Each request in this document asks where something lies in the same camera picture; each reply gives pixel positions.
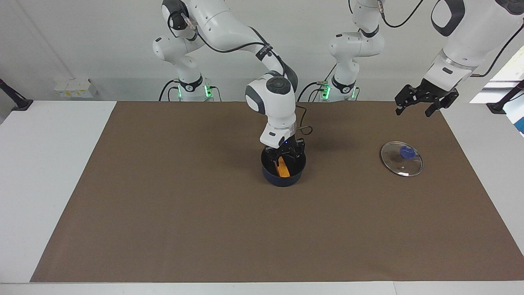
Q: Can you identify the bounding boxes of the dark blue pot, long handle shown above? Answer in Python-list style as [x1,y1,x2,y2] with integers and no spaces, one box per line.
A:
[261,144,307,188]

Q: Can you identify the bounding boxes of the light blue box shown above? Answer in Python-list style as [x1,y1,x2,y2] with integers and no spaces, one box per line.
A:
[508,111,524,136]

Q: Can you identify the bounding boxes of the glass lid with blue knob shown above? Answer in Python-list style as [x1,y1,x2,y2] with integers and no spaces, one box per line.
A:
[380,141,424,177]

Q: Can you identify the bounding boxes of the white wall socket box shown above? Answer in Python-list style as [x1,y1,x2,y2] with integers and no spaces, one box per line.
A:
[54,78,99,99]

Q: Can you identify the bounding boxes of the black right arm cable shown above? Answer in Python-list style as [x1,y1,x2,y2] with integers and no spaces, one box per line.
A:
[168,10,314,142]

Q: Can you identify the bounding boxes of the black right base cables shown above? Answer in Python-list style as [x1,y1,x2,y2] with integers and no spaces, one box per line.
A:
[158,80,222,102]

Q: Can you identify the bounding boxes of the black base cables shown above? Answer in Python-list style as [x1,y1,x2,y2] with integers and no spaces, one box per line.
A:
[297,66,361,102]
[158,80,222,102]

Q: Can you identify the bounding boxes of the brown table mat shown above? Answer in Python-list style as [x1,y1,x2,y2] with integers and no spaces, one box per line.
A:
[29,101,524,283]

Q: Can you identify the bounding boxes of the black clamp stand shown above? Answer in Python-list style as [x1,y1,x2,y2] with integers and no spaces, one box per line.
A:
[486,80,524,115]
[0,78,34,111]

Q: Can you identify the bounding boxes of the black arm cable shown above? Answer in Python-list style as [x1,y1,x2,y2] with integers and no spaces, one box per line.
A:
[348,0,524,78]
[168,10,314,142]

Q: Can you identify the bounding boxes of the black left base cables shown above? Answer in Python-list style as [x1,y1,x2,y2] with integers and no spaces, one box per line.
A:
[297,66,361,102]

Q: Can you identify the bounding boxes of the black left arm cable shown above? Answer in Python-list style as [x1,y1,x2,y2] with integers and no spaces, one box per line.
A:
[348,0,524,78]

